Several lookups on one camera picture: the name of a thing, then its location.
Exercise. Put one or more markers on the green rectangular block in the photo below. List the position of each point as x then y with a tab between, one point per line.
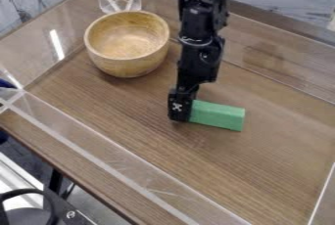
216	115

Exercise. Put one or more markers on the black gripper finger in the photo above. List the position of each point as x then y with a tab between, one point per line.
180	105

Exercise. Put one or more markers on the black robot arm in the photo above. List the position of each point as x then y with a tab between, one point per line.
202	19

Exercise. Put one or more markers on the light brown wooden bowl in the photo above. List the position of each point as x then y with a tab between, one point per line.
127	43

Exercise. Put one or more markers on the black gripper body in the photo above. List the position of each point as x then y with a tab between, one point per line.
198	64

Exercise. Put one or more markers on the clear acrylic corner bracket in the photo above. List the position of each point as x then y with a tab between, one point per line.
115	6

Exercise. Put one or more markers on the blue object at edge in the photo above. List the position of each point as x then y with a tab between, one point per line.
6	84

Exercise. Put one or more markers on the clear acrylic tray wall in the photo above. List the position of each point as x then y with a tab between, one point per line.
170	173

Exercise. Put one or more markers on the black metal base plate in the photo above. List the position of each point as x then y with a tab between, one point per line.
63	214

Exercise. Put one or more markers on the black table leg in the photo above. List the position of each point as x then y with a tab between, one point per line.
55	181

